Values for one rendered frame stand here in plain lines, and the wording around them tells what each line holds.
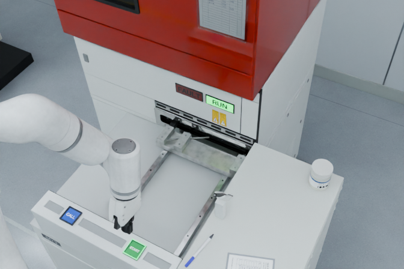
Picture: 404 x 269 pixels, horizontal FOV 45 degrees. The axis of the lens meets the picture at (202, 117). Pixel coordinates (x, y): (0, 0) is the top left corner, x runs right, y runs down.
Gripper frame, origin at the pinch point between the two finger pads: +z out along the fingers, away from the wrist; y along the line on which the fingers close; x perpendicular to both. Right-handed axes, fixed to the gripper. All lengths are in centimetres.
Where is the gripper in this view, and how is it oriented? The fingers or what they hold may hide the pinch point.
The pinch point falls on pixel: (127, 226)
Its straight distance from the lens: 148.1
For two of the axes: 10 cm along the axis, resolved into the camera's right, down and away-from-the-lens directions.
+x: 8.7, 3.4, -3.5
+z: -0.7, 7.9, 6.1
